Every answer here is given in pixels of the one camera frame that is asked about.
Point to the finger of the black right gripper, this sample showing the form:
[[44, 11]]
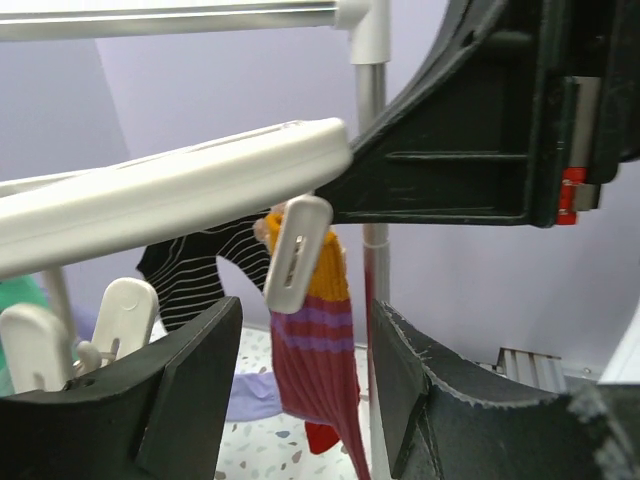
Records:
[[514, 113]]

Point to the red beige alpaca sock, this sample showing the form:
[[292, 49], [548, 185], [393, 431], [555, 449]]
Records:
[[320, 430]]

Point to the black white striped sock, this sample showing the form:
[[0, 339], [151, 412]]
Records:
[[184, 272]]

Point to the mint green patterned sock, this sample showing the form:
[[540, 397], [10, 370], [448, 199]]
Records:
[[30, 330]]

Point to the lavender shirt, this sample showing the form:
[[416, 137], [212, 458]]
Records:
[[254, 396]]

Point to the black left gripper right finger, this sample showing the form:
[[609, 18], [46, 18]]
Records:
[[444, 417]]

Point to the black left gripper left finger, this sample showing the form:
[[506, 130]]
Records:
[[157, 413]]

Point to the maroon purple striped sock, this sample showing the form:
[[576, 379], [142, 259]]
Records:
[[320, 340]]

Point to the white plastic sock hanger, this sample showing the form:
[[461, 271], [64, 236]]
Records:
[[51, 221]]

